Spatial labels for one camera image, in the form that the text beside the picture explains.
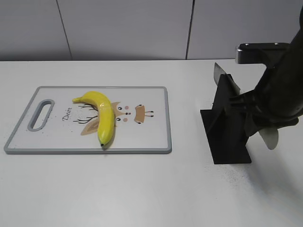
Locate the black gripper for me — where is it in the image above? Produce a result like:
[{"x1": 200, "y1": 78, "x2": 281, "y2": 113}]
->
[{"x1": 228, "y1": 26, "x2": 303, "y2": 142}]

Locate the white-handled kitchen knife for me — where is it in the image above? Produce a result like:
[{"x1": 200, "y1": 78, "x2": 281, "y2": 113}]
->
[{"x1": 214, "y1": 62, "x2": 279, "y2": 150}]

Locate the yellow plastic banana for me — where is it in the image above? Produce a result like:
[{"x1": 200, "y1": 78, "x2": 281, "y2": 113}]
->
[{"x1": 72, "y1": 91, "x2": 115, "y2": 146}]

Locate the black knife stand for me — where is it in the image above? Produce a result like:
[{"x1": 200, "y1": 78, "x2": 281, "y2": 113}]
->
[{"x1": 200, "y1": 74, "x2": 251, "y2": 164}]

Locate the white deer-print cutting board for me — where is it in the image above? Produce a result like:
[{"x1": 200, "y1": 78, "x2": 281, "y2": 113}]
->
[{"x1": 4, "y1": 86, "x2": 171, "y2": 154}]

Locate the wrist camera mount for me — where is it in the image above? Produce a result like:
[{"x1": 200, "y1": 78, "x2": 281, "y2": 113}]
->
[{"x1": 236, "y1": 43, "x2": 290, "y2": 68}]

